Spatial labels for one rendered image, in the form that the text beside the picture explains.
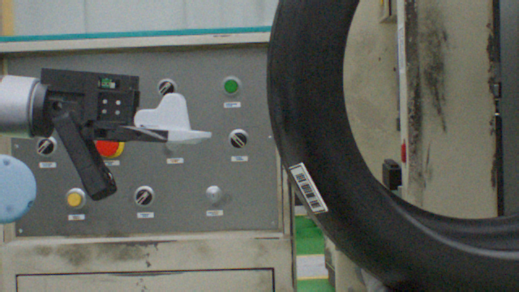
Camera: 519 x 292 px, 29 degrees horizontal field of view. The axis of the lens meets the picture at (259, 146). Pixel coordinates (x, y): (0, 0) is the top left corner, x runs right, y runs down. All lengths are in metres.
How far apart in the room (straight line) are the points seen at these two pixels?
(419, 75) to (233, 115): 0.48
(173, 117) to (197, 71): 0.65
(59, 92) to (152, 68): 0.64
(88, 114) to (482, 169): 0.60
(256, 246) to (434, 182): 0.45
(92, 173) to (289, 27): 0.30
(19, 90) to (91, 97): 0.09
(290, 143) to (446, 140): 0.41
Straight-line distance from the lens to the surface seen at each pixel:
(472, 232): 1.38
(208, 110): 1.83
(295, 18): 1.11
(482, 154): 1.49
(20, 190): 1.10
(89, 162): 1.20
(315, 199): 1.10
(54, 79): 1.22
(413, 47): 1.47
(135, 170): 1.86
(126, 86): 1.18
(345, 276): 1.46
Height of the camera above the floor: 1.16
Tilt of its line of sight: 3 degrees down
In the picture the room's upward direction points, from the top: 2 degrees counter-clockwise
